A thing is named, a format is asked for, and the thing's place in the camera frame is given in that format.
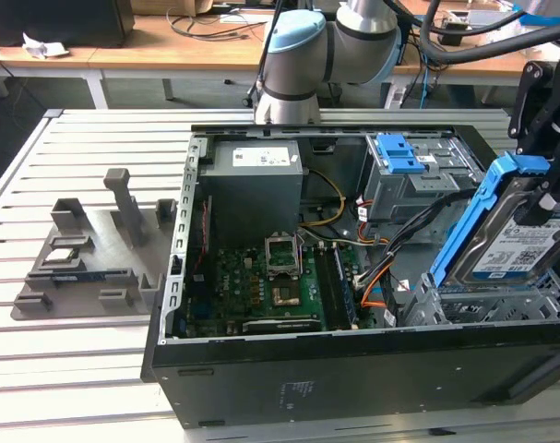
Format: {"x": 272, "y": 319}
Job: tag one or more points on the green motherboard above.
{"x": 233, "y": 281}

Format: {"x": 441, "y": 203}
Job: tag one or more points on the grey parts rack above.
{"x": 99, "y": 235}

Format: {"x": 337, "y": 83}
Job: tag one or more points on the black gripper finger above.
{"x": 540, "y": 210}
{"x": 531, "y": 101}

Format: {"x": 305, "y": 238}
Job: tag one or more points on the thin locking lever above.
{"x": 299, "y": 254}

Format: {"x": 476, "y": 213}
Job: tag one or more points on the crumpled white paper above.
{"x": 44, "y": 46}

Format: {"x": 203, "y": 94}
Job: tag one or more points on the white plastic bags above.
{"x": 505, "y": 34}

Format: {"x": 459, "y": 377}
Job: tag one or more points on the blue plastic drive latch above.
{"x": 397, "y": 154}

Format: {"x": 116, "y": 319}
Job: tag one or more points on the CPU socket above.
{"x": 285, "y": 295}

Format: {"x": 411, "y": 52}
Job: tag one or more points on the large black computer box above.
{"x": 53, "y": 23}

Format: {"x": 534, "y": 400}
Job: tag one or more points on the black RAM slot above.
{"x": 325, "y": 286}

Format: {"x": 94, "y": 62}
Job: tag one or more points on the black open PC case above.
{"x": 353, "y": 383}

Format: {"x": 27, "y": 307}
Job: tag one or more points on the silver laptop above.
{"x": 492, "y": 19}

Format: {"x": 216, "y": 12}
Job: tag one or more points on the black expansion slot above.
{"x": 279, "y": 325}

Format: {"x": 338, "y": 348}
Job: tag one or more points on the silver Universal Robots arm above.
{"x": 362, "y": 51}

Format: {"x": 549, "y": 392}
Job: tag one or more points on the grey power supply unit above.
{"x": 252, "y": 198}

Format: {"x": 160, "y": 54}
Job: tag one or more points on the brown cardboard box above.
{"x": 169, "y": 7}

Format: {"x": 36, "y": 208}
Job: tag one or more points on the wooden desk white frame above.
{"x": 169, "y": 46}
{"x": 492, "y": 69}

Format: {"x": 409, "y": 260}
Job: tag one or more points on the grey metal drive cage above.
{"x": 390, "y": 198}

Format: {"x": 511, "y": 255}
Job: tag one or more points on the hard disk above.
{"x": 496, "y": 217}

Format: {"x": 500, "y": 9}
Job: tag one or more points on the grey metal disk bay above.
{"x": 473, "y": 307}

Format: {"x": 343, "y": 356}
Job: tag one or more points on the blue cardboard box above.
{"x": 551, "y": 14}

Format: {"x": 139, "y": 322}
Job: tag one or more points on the small black desktop box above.
{"x": 406, "y": 51}

